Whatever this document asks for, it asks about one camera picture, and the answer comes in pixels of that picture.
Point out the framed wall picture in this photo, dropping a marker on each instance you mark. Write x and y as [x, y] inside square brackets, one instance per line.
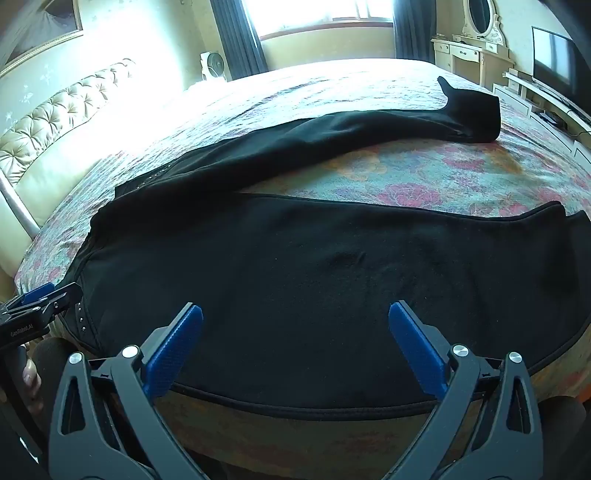
[41, 32]

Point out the cream dressing table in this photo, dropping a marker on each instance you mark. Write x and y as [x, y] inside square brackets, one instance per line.
[471, 57]

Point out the oval mirror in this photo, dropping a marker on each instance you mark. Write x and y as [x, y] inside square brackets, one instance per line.
[481, 16]

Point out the floral bedspread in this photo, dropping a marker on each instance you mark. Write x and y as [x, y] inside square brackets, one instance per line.
[415, 170]

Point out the person's left hand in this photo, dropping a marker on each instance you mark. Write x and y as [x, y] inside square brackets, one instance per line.
[30, 374]

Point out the person's leg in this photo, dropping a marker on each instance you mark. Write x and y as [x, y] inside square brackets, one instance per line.
[565, 417]
[51, 355]

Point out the cream tufted headboard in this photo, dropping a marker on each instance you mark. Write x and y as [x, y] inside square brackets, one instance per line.
[51, 138]

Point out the black pants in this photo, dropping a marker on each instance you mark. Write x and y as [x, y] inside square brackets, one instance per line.
[300, 277]

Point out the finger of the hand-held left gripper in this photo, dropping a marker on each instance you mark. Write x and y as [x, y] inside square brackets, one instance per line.
[36, 293]
[60, 300]

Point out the bright window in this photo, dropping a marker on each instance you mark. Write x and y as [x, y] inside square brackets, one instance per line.
[318, 11]

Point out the flat screen television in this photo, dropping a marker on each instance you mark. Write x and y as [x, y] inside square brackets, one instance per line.
[556, 60]

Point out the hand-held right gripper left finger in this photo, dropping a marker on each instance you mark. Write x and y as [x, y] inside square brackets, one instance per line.
[178, 350]

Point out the white fan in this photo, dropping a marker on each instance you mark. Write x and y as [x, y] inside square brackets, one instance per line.
[213, 67]

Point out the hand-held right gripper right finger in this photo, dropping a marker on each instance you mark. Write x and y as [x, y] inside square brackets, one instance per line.
[415, 350]

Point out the white television cabinet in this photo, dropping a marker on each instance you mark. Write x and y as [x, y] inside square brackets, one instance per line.
[545, 110]

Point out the person's left leg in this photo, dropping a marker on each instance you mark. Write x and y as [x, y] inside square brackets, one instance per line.
[51, 355]

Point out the person's right leg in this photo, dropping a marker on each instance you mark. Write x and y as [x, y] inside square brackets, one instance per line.
[565, 417]

